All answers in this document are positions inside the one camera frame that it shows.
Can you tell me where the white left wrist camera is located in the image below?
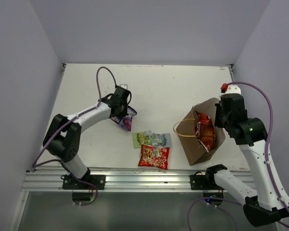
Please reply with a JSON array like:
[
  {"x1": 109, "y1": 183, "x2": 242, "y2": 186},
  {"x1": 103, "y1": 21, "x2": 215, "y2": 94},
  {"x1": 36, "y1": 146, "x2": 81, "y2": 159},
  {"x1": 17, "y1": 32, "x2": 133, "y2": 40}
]
[{"x1": 119, "y1": 84, "x2": 128, "y2": 90}]

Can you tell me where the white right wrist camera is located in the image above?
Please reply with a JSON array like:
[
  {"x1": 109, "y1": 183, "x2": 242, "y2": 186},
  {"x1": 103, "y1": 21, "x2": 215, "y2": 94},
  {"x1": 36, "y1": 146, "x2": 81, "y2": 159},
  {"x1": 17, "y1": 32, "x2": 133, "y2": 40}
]
[{"x1": 221, "y1": 83, "x2": 241, "y2": 95}]

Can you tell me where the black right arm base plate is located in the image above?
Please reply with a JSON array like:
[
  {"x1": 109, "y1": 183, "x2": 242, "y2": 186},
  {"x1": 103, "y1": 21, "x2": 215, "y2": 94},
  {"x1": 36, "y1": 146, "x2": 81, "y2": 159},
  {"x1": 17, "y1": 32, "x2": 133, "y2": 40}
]
[{"x1": 189, "y1": 171, "x2": 212, "y2": 191}]

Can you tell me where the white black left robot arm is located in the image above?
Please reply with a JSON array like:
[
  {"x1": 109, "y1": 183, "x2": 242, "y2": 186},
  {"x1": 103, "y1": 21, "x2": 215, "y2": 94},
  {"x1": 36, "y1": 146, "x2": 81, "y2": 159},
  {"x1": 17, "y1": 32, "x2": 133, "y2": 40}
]
[{"x1": 43, "y1": 86, "x2": 131, "y2": 189}]

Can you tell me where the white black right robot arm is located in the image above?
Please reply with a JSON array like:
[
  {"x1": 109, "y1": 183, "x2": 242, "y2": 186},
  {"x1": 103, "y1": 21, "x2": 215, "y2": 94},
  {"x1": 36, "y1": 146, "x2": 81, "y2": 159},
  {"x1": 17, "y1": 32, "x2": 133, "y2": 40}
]
[{"x1": 205, "y1": 93, "x2": 289, "y2": 227}]

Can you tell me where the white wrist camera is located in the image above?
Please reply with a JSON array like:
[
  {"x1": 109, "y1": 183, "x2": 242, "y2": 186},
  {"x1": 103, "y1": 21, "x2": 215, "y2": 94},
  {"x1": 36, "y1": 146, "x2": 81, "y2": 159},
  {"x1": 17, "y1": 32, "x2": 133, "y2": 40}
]
[
  {"x1": 221, "y1": 83, "x2": 241, "y2": 95},
  {"x1": 119, "y1": 84, "x2": 128, "y2": 90}
]

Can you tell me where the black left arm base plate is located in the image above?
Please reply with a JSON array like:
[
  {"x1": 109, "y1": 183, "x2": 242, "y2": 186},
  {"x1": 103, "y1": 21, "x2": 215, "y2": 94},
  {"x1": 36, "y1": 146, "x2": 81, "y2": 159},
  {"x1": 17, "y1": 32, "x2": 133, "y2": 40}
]
[{"x1": 60, "y1": 174, "x2": 106, "y2": 190}]

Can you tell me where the red Doritos chip bag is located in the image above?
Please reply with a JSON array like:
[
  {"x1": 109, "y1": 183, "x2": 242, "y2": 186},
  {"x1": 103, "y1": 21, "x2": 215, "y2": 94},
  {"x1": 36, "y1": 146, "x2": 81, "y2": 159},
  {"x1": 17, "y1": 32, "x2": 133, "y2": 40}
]
[{"x1": 195, "y1": 112, "x2": 215, "y2": 152}]

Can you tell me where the aluminium table edge strip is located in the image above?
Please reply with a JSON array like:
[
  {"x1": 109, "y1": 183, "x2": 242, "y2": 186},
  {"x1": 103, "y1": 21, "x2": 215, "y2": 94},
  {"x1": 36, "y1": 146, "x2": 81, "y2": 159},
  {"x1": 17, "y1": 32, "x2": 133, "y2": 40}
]
[{"x1": 228, "y1": 64, "x2": 235, "y2": 82}]

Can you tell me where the brown paper bag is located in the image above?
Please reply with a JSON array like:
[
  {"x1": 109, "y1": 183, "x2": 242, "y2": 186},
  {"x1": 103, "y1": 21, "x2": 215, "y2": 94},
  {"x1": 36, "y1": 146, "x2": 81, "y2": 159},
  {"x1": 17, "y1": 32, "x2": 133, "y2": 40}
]
[{"x1": 173, "y1": 98, "x2": 225, "y2": 166}]

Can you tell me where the purple snack bag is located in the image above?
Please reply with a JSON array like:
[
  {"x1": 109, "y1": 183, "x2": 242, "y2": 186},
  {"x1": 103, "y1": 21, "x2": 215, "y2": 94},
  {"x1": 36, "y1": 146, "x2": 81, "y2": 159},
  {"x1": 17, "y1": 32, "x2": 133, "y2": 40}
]
[{"x1": 110, "y1": 106, "x2": 137, "y2": 131}]

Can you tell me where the green snack packet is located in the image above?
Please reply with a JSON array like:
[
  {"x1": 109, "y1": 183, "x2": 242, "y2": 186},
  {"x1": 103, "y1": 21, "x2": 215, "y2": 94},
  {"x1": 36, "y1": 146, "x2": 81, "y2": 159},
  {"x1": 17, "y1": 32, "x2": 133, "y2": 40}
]
[{"x1": 132, "y1": 130, "x2": 152, "y2": 148}]

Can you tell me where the pale blue snack packet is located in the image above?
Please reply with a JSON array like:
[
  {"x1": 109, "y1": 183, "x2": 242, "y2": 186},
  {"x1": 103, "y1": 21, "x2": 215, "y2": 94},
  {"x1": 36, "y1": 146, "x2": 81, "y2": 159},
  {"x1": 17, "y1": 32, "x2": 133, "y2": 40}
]
[{"x1": 151, "y1": 133, "x2": 171, "y2": 148}]

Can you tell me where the red mixed snack bag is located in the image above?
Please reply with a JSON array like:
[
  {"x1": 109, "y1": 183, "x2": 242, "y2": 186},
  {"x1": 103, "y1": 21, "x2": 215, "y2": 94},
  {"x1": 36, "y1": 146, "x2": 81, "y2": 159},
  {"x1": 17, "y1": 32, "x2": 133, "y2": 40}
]
[{"x1": 138, "y1": 145, "x2": 170, "y2": 170}]

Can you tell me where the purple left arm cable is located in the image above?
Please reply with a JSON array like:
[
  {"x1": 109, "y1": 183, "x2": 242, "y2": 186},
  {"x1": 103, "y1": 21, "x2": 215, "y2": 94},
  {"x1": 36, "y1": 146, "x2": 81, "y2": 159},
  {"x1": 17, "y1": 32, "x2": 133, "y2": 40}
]
[{"x1": 31, "y1": 66, "x2": 118, "y2": 168}]

